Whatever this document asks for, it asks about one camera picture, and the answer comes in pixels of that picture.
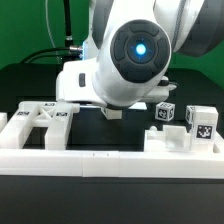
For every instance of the white U-shaped obstacle fence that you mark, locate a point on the white U-shaped obstacle fence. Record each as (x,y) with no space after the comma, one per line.
(175,164)

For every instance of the white chair back frame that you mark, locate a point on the white chair back frame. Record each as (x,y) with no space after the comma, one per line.
(56,117)

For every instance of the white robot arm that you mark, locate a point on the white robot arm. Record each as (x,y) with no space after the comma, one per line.
(131,46)

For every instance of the white sheet with markers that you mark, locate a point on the white sheet with markers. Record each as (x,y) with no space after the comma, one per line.
(136,106)

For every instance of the white chair seat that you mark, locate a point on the white chair seat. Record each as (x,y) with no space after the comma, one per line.
(171,138)

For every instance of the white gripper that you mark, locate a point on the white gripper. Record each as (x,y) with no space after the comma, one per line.
(74,83)

